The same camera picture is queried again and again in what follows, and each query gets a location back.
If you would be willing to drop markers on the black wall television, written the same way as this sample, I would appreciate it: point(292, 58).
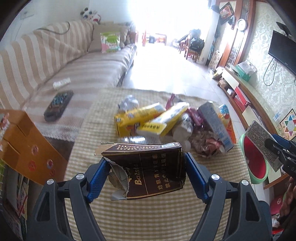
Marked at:
point(283, 49)

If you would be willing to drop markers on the white small remote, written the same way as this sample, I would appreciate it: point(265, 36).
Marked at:
point(61, 83)

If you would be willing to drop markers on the beige sofa pillow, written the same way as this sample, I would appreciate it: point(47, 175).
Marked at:
point(96, 46)

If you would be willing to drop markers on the striped beige sofa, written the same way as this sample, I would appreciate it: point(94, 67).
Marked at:
point(69, 50)

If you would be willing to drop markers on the pink snack wrapper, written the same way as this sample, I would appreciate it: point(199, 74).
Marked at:
point(172, 101)

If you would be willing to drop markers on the plush toy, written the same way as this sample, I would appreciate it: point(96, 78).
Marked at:
point(90, 15)

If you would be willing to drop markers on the red green trash bin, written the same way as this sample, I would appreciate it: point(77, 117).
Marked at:
point(257, 165)

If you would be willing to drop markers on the chinese checkers board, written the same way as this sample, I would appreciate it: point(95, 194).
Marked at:
point(287, 125)

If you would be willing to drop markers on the crumpled white paper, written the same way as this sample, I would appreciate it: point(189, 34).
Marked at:
point(128, 104)

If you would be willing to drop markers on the round wall clock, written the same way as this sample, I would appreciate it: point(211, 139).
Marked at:
point(241, 25)

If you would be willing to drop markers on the wooden chair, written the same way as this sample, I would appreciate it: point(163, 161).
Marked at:
point(184, 45)

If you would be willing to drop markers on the crumpled red wrapper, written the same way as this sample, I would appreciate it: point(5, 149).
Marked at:
point(206, 143)

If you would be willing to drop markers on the black backpack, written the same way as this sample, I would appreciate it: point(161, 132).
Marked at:
point(196, 44)

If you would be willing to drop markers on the person right hand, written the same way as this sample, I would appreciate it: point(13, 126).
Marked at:
point(289, 197)

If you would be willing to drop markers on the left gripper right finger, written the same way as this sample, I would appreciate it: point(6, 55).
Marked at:
point(249, 218)

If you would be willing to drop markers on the black remote control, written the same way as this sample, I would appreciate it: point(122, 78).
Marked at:
point(58, 105)

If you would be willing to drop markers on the green tissue box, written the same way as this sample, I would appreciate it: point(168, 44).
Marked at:
point(245, 70)

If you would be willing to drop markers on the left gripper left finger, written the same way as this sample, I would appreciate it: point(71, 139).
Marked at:
point(49, 219)

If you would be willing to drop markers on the wooden tv cabinet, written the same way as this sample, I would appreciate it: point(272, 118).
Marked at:
point(249, 106)

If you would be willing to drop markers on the white paper cup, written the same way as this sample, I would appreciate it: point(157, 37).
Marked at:
point(183, 129)

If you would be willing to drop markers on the grey blue carton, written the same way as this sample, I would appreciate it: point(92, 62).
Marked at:
point(211, 117)

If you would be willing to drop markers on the orange snack bag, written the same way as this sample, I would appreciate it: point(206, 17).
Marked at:
point(224, 116)

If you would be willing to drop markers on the yellow tissue pack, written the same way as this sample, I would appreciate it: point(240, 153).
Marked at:
point(161, 125)

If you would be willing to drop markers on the green patterned cushion bag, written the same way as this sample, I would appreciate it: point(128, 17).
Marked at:
point(110, 42)

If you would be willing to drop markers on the orange cardboard box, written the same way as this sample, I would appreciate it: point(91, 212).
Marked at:
point(24, 149)

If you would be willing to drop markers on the brown cigarette carton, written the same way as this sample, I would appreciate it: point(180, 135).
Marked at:
point(144, 170)

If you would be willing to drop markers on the grey patterned box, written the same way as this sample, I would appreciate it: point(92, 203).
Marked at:
point(258, 135)

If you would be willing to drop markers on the framed wall picture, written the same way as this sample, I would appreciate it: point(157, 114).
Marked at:
point(226, 11)

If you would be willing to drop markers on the yellow juice box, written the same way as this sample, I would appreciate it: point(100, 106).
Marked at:
point(126, 124)

